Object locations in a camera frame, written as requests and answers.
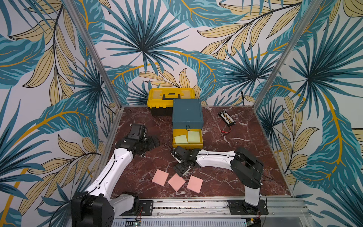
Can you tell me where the teal top drawer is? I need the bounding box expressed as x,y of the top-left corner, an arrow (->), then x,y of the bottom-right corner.
172,119 -> 204,130

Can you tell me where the yellow black toolbox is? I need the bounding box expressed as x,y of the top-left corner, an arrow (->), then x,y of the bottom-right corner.
147,88 -> 195,117

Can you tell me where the aluminium corner post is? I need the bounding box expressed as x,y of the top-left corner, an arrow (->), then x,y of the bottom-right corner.
253,0 -> 323,111
64,0 -> 122,109

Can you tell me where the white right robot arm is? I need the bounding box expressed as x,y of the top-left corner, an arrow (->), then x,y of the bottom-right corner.
171,146 -> 264,207

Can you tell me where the black battery holder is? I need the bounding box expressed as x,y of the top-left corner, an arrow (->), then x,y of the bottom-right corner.
218,111 -> 236,126

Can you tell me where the yellow drawer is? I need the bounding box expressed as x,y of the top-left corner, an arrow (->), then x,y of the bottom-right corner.
173,129 -> 204,149

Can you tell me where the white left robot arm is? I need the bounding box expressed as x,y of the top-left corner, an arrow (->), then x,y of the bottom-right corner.
71,124 -> 160,227

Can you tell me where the pink sticky note pad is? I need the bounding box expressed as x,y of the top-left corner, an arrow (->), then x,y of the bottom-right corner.
152,169 -> 169,186
168,173 -> 185,192
187,176 -> 203,194

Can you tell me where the right aluminium corner post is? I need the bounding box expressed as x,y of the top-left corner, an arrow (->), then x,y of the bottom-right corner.
253,0 -> 323,111

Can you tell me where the green sticky note pad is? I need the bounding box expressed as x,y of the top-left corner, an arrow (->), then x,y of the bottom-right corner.
188,131 -> 201,143
174,134 -> 188,144

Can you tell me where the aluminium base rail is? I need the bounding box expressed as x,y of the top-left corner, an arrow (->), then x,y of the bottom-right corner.
111,196 -> 315,227

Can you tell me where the teal drawer cabinet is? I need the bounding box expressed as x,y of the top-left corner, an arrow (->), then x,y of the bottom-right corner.
172,98 -> 204,142

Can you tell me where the left aluminium corner post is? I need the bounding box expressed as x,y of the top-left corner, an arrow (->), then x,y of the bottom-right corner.
64,0 -> 122,109

